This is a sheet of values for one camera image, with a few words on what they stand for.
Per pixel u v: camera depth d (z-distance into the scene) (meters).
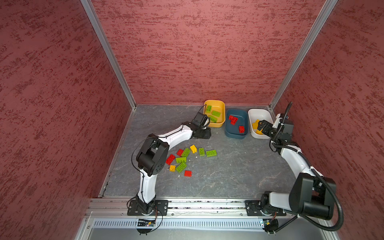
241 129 1.03
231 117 1.11
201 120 0.75
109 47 0.87
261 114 1.10
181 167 0.87
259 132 0.81
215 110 1.18
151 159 0.51
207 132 0.84
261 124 0.79
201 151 0.93
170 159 0.90
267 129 0.78
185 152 0.92
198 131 0.73
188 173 0.85
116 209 0.75
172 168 0.87
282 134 0.66
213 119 1.10
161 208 0.74
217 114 1.14
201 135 0.82
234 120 1.10
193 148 0.94
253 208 0.74
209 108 1.17
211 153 0.93
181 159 0.88
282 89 1.10
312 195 0.42
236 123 1.12
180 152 0.92
